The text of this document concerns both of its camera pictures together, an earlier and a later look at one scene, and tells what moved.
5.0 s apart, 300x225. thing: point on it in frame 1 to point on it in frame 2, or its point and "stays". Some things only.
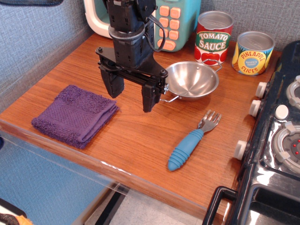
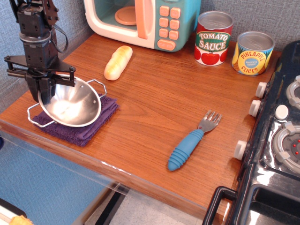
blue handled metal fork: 183,149 stays
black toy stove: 268,191 stays
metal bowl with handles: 188,85 to 77,106
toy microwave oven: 182,19 stays
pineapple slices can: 252,53 stays
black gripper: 135,59 to 41,63
